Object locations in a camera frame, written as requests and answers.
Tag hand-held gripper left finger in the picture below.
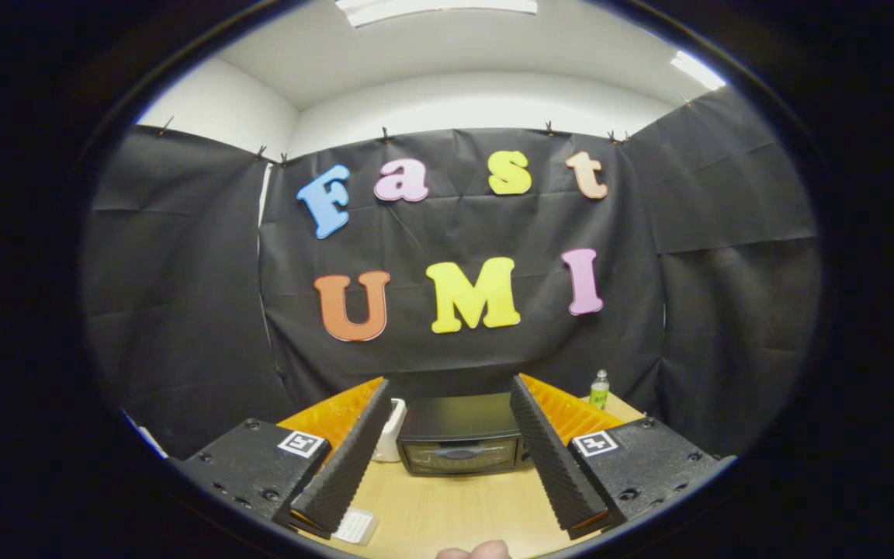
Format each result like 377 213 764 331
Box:
170 378 391 540

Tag white plastic food tray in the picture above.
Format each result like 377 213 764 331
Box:
331 507 379 547

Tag long ceiling light panel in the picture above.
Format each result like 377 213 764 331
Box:
336 0 539 28

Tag black backdrop cloth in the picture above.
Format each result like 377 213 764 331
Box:
81 85 824 459

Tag white pop-up toaster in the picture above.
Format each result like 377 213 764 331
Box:
372 398 407 464

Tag black toaster oven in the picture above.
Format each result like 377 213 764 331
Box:
397 392 533 477

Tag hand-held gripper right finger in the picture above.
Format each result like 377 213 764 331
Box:
509 374 736 540

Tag small ceiling light panel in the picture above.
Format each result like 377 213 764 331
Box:
670 50 727 92

